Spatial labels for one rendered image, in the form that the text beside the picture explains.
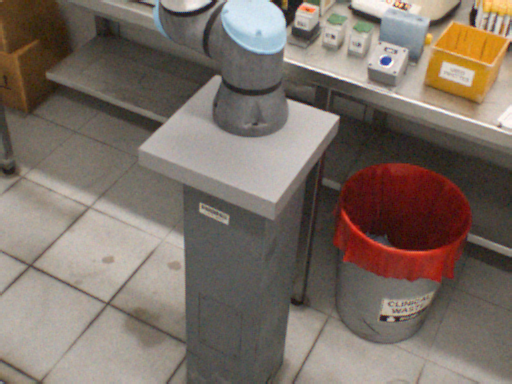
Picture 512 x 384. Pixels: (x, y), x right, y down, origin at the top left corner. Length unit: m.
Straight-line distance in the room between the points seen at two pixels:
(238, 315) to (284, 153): 0.51
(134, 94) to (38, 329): 0.87
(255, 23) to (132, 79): 1.42
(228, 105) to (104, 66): 1.42
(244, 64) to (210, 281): 0.59
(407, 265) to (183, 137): 0.77
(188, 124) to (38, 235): 1.19
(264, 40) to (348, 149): 1.16
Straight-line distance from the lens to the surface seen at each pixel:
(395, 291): 2.01
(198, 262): 1.66
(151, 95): 2.58
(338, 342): 2.21
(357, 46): 1.71
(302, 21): 1.72
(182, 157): 1.33
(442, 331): 2.31
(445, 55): 1.61
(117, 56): 2.80
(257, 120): 1.37
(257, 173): 1.30
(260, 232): 1.48
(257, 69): 1.31
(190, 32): 1.36
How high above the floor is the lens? 1.79
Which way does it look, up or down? 40 degrees down
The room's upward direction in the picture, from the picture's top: 3 degrees clockwise
